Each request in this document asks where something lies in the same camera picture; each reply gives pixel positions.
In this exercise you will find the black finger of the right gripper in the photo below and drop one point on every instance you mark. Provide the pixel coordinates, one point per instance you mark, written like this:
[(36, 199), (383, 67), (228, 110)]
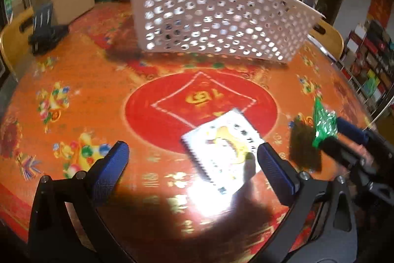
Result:
[(340, 152)]

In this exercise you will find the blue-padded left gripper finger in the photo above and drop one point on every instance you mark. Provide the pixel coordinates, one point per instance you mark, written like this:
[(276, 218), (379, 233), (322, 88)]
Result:
[(64, 213)]

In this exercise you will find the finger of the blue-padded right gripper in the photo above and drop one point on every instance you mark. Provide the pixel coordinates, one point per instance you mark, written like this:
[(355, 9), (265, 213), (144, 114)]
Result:
[(333, 235)]

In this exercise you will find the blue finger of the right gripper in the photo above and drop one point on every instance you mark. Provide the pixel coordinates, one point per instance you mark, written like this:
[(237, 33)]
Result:
[(351, 131)]

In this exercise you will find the green foil packet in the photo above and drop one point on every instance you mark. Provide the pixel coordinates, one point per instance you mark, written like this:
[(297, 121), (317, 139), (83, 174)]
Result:
[(325, 123)]

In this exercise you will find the white cartoon wipes packet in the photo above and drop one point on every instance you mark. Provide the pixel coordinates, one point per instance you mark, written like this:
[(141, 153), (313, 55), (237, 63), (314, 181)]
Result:
[(225, 149)]

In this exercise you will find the shelf with boxes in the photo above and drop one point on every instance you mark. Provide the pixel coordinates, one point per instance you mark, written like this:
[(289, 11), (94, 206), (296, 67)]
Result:
[(368, 62)]

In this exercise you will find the right yellow wooden chair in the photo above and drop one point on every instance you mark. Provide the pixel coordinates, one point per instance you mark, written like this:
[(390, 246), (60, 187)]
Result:
[(329, 38)]

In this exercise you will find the yellow wooden chair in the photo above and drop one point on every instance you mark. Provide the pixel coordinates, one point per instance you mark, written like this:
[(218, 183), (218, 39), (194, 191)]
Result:
[(329, 38), (15, 45)]

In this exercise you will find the left yellow wooden chair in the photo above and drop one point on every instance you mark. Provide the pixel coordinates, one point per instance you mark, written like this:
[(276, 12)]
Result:
[(15, 45)]

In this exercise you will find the black phone clamp stand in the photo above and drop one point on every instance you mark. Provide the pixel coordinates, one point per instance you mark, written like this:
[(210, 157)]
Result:
[(45, 36)]

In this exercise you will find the white perforated plastic basket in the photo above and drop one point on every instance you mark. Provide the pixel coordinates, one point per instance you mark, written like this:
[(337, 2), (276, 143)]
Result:
[(272, 30)]

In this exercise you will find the red wall banner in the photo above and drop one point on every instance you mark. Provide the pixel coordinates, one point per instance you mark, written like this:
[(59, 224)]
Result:
[(380, 10)]

